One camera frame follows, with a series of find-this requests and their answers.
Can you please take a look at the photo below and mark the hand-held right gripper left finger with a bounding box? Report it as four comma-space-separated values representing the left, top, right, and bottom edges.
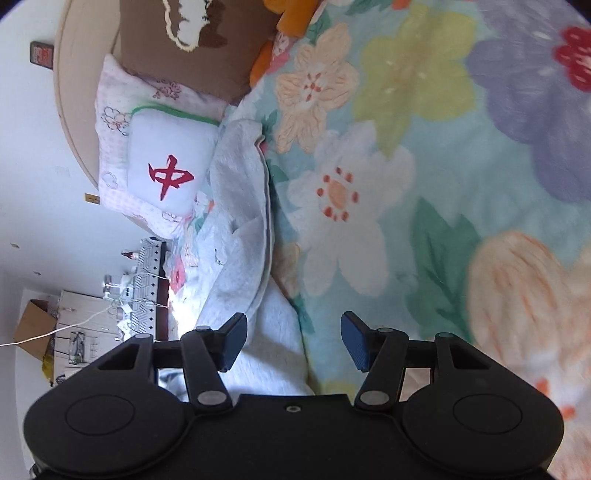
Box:
95, 312, 249, 415

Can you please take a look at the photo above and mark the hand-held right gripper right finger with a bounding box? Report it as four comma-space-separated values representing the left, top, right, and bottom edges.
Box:
341, 311, 492, 415

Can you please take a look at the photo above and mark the light grey printed sweatshirt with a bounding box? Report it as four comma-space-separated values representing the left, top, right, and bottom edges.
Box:
159, 119, 317, 402

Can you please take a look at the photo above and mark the red wooden bedside table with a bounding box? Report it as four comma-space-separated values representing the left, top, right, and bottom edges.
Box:
154, 240, 173, 340

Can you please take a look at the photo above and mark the nightstand with patterned cloth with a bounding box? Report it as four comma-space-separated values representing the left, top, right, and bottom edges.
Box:
117, 237, 175, 339

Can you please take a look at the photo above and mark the white cabinet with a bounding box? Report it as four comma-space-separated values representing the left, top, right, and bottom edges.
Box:
45, 289, 132, 386

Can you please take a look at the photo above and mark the brown cardboard box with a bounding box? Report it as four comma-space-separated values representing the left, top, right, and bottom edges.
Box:
13, 299, 62, 361

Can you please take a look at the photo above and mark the white cushion with red character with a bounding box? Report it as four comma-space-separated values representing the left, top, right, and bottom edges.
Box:
126, 105, 221, 219

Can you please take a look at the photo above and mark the floral quilted bedspread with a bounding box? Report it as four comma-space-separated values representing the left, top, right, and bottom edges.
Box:
164, 0, 591, 480

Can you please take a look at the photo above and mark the white pink floral pillow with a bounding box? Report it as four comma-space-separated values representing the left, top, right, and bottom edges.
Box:
95, 53, 228, 241

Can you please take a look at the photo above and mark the beige round headboard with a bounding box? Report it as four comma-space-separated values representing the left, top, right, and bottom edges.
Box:
52, 0, 185, 241

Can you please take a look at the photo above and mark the brown pillow with cloud print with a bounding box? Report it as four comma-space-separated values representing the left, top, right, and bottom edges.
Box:
119, 0, 280, 103

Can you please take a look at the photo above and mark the orange white duck plush toy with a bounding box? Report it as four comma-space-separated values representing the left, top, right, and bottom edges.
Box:
248, 0, 326, 88

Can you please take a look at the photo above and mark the dark red wall picture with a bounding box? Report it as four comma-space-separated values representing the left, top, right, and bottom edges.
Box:
30, 41, 55, 71

